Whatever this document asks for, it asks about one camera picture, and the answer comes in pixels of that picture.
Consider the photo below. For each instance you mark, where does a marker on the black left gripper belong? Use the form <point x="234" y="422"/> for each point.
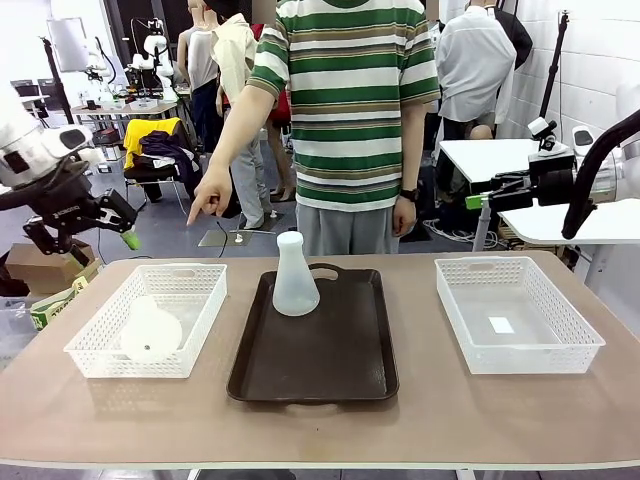
<point x="70" y="212"/>

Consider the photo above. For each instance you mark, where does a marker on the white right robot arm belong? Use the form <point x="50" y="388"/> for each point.
<point x="631" y="165"/>

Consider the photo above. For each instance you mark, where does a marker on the white paper label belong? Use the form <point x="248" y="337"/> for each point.
<point x="501" y="325"/>

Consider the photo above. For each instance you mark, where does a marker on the person's left hand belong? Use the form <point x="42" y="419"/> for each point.
<point x="404" y="217"/>

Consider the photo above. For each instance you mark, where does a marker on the brown cardboard box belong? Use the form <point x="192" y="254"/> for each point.
<point x="45" y="267"/>

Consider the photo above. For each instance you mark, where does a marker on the black wristwatch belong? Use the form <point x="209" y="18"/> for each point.
<point x="409" y="193"/>

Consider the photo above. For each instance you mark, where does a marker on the white light panel on stand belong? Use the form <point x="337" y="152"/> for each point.
<point x="67" y="42"/>

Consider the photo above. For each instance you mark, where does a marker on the black hanging fabric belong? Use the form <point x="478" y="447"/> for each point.
<point x="515" y="30"/>

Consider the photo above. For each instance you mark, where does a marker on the person's right forearm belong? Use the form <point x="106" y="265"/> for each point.
<point x="235" y="130"/>

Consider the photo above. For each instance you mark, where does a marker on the white round-edged table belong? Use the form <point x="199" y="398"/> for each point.
<point x="540" y="222"/>

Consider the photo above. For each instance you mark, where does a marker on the translucent white conical flask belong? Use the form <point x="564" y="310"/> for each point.
<point x="295" y="290"/>
<point x="150" y="335"/>

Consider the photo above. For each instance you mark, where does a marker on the grey floor plate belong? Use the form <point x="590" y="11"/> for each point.
<point x="220" y="239"/>

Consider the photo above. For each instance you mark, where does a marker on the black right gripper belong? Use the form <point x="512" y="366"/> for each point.
<point x="552" y="187"/>

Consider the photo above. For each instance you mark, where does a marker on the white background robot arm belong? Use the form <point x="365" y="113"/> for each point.
<point x="155" y="55"/>

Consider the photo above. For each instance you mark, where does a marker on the person in green striped shirt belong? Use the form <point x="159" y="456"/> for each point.
<point x="350" y="125"/>

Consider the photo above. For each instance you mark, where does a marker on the yellow cloth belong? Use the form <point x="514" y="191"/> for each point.
<point x="137" y="131"/>

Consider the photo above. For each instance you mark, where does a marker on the person's right hand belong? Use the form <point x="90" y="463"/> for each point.
<point x="215" y="190"/>

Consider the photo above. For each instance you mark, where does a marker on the dark clothes pile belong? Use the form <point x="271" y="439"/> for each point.
<point x="170" y="155"/>

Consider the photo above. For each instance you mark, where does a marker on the person's left forearm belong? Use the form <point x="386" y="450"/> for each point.
<point x="411" y="150"/>

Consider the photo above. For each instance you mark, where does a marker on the black tripod stand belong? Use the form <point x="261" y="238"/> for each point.
<point x="556" y="65"/>

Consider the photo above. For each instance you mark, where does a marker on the white basket with label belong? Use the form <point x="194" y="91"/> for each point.
<point x="525" y="361"/>

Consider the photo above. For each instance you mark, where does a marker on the dark brown plastic tray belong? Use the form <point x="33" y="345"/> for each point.
<point x="320" y="360"/>

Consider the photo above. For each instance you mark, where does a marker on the green and white carton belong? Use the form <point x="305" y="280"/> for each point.
<point x="52" y="310"/>

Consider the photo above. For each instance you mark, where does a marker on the white table with grey leg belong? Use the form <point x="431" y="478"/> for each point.
<point x="490" y="155"/>

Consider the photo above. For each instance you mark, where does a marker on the white wrist camera with mount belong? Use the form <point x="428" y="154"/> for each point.
<point x="542" y="130"/>

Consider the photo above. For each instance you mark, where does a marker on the mannequin in white shirt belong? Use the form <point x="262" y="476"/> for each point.
<point x="475" y="65"/>

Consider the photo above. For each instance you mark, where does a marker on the white perforated plastic basket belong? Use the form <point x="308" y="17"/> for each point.
<point x="140" y="368"/>

